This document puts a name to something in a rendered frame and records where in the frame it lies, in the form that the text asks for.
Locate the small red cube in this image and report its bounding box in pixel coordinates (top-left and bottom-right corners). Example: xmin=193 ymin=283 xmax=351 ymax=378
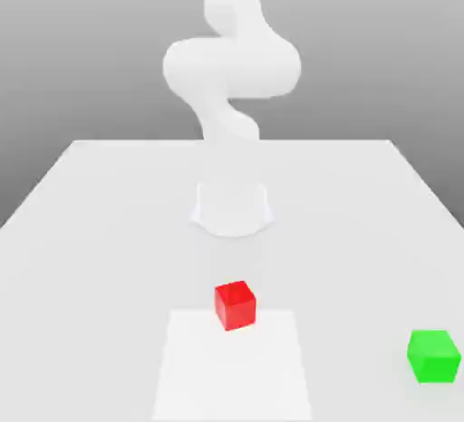
xmin=213 ymin=279 xmax=257 ymax=332

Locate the small green cube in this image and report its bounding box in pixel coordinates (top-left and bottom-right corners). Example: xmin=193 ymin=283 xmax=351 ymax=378
xmin=406 ymin=329 xmax=463 ymax=384

